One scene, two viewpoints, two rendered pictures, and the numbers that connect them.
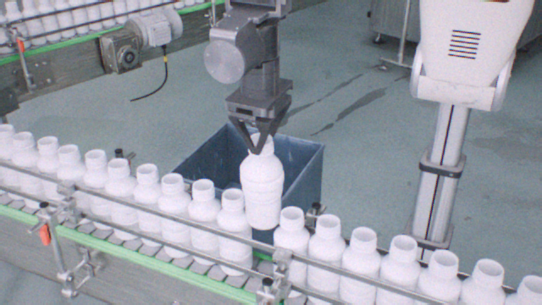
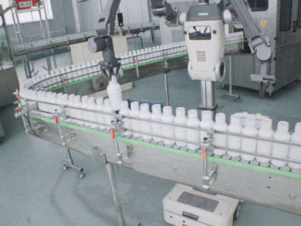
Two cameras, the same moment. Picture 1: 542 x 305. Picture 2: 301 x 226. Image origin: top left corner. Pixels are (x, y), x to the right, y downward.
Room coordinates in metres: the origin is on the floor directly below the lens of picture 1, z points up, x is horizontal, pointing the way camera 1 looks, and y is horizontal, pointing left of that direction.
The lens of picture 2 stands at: (-0.46, -0.37, 1.55)
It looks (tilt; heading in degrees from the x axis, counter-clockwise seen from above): 21 degrees down; 12
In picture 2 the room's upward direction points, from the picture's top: 7 degrees counter-clockwise
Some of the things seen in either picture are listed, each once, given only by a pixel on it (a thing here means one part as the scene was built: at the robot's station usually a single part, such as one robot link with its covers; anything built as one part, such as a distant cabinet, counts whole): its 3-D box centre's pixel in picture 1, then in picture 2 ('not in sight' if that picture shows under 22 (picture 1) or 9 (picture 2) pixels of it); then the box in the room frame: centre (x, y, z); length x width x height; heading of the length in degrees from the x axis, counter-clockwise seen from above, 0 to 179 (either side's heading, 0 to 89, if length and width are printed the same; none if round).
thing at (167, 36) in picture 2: not in sight; (176, 34); (7.03, 0.06, 0.96); 0.82 x 0.50 x 1.91; 137
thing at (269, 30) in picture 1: (257, 38); (106, 43); (0.68, 0.02, 1.45); 0.07 x 0.06 x 0.07; 155
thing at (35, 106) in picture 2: not in sight; (31, 122); (0.94, 0.76, 0.96); 0.23 x 0.10 x 0.27; 155
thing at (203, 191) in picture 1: (206, 222); (101, 113); (0.74, 0.12, 1.08); 0.06 x 0.06 x 0.17
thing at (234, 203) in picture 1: (235, 231); (109, 114); (0.71, 0.07, 1.08); 0.06 x 0.06 x 0.17
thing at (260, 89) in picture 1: (259, 78); (108, 56); (0.69, 0.02, 1.39); 0.10 x 0.07 x 0.07; 155
